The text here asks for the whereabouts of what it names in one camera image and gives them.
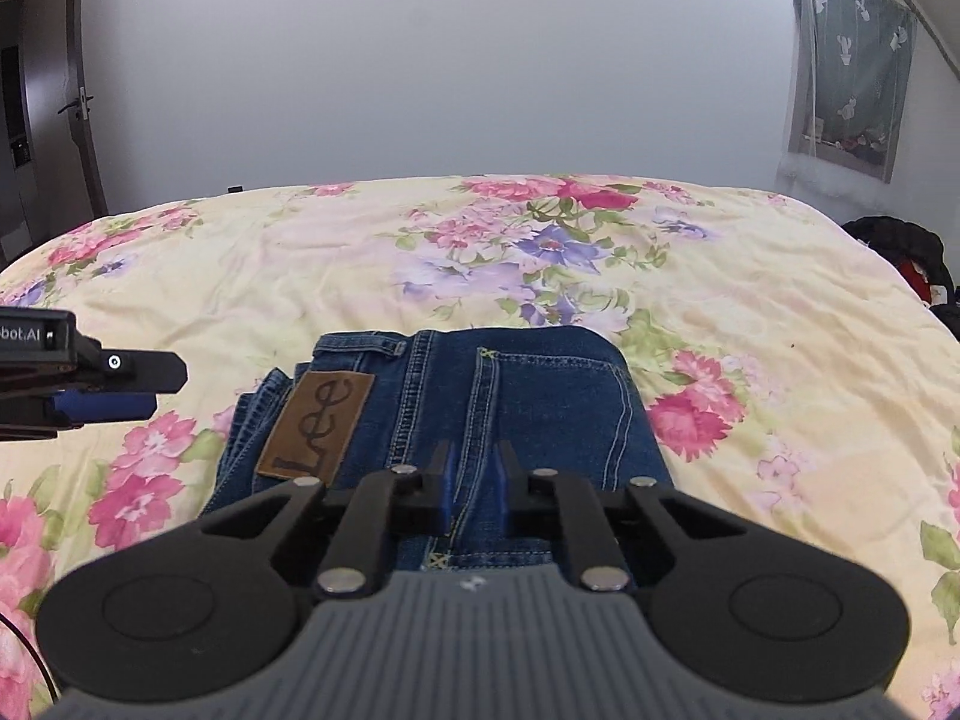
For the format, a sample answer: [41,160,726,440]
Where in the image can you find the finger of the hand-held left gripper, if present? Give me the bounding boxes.
[55,388,157,422]
[75,337,189,395]

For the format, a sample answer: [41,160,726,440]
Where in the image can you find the black clothing pile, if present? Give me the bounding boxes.
[840,216,960,335]

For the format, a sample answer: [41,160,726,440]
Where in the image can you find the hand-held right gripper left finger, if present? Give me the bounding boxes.
[199,440,457,596]

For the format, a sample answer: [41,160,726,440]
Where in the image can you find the curtain rod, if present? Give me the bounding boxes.
[840,0,960,80]

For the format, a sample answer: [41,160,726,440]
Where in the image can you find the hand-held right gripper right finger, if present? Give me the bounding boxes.
[490,440,745,593]

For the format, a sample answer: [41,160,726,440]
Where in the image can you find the dark door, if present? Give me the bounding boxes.
[66,0,110,218]

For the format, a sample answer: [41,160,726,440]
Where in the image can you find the thin dark cable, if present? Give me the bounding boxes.
[0,611,58,703]

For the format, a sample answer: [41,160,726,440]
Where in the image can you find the green printed curtain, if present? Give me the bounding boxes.
[776,0,920,200]

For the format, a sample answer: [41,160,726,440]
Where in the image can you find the floral bed cover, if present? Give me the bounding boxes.
[0,174,960,720]

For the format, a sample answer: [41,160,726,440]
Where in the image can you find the blue denim pants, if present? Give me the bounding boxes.
[201,328,674,575]

